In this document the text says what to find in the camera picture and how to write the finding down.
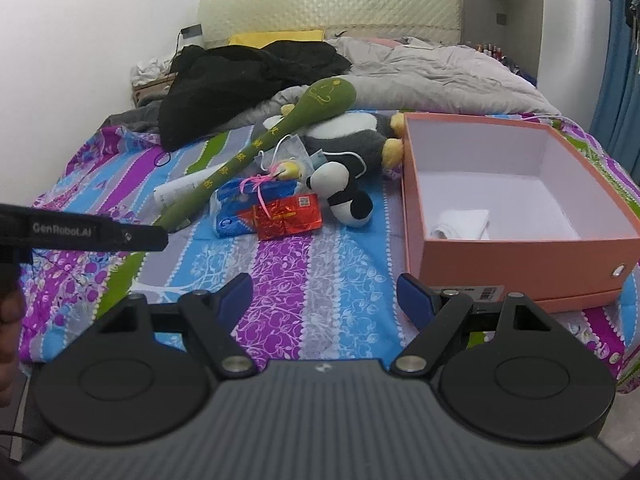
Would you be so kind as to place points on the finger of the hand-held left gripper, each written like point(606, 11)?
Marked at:
point(147, 238)

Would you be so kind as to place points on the grey white penguin plush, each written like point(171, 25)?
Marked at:
point(350, 135)

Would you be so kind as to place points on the folded white cloth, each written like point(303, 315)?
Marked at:
point(462, 224)

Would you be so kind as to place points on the beige quilted headboard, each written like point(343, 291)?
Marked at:
point(325, 5)

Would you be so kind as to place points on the wall socket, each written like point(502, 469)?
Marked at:
point(501, 19)

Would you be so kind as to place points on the small black white panda plush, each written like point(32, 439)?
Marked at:
point(332, 179)

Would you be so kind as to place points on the white lotion tube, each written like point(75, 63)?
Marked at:
point(175, 191)

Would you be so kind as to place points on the row of small bottles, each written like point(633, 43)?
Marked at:
point(490, 51)

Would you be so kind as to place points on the person's left hand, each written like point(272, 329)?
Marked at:
point(9, 330)

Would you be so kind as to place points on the orange bed frame edge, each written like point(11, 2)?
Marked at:
point(500, 265)

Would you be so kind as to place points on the pink ribbon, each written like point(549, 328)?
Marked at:
point(260, 180)

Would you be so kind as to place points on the long green plush stick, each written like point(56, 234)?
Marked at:
point(320, 97)

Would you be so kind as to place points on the floral striped bed sheet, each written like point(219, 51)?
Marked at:
point(310, 270)

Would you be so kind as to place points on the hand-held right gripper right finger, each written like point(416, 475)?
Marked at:
point(417, 301)

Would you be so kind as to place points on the pink pillow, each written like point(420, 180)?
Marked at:
point(380, 41)

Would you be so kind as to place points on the yellow pillow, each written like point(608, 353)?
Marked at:
point(275, 38)

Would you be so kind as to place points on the crumpled white cloth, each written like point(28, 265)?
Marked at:
point(150, 70)

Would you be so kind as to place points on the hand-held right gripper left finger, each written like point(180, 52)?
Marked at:
point(236, 299)

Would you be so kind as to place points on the blue curtain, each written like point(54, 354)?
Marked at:
point(615, 85)

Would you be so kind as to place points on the grey duvet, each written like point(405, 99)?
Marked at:
point(440, 75)

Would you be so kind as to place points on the lavender face mask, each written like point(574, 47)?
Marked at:
point(286, 147)

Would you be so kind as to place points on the red foil gift packet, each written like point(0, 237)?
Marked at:
point(292, 216)

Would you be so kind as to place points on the dark grey blanket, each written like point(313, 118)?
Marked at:
point(135, 117)

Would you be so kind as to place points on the blue tissue packet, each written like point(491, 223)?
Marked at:
point(230, 220)

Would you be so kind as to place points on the blue face mask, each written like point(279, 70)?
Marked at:
point(315, 161)

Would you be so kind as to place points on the black clothing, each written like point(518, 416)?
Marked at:
point(225, 80)

